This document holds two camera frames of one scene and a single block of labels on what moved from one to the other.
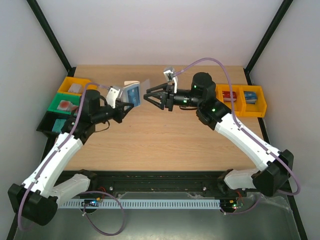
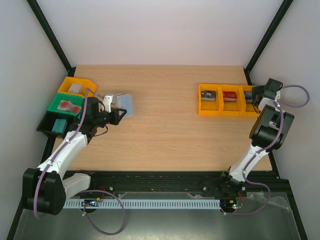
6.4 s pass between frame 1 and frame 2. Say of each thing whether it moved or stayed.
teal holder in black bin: stayed
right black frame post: stayed
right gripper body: moved
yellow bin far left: stayed
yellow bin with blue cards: stayed
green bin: stayed
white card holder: moved
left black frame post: stayed
